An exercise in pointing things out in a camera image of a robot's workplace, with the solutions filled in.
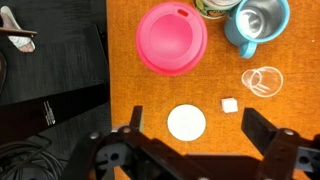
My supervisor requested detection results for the small white block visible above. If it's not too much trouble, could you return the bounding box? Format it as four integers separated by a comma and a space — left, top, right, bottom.
220, 96, 240, 114

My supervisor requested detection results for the black bar with white label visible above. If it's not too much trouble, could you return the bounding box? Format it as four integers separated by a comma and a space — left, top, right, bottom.
0, 81, 110, 146

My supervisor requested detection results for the round green disc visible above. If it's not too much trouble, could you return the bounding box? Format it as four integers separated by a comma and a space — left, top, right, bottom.
166, 103, 207, 143

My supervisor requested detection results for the orange fabric sofa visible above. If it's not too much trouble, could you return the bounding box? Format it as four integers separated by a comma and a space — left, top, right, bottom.
105, 0, 320, 180

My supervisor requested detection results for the striped cup with pink lid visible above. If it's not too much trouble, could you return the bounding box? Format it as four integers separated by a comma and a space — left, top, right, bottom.
135, 1, 209, 77

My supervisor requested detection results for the glass jar container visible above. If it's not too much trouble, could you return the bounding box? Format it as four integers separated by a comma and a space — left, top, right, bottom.
194, 0, 242, 20

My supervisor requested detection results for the blue metal mug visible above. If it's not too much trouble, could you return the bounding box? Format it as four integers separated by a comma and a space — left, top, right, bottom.
223, 0, 291, 60

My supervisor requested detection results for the white slipper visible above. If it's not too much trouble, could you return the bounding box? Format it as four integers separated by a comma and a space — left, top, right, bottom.
0, 5, 36, 54

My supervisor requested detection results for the black cable bundle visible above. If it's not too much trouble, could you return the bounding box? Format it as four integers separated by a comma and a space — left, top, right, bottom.
0, 139, 65, 180

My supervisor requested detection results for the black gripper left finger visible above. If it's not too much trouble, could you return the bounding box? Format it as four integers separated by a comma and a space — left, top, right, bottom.
61, 105, 214, 180

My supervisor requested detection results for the small clear glass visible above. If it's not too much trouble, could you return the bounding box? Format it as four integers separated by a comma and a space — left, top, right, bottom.
240, 65, 285, 99

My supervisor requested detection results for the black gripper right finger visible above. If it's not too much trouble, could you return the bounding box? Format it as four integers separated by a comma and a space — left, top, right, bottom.
240, 107, 320, 180

